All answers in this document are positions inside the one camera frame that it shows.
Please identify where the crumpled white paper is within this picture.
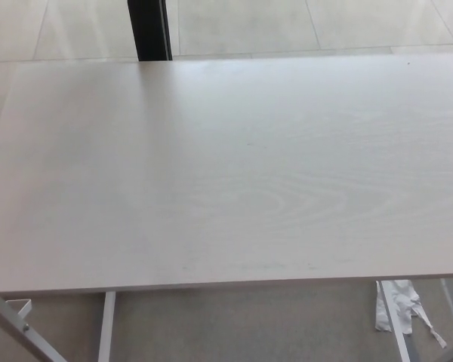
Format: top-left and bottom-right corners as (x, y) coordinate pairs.
(374, 279), (448, 350)

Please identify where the grey diagonal table brace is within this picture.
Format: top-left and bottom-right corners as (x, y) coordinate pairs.
(0, 299), (68, 362)

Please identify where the black window frame post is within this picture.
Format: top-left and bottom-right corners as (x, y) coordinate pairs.
(127, 0), (174, 61)

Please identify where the white metal bracket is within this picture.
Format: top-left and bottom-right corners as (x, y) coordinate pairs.
(3, 299), (33, 322)

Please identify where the white table leg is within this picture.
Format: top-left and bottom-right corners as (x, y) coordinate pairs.
(97, 290), (117, 362)
(376, 281), (412, 362)

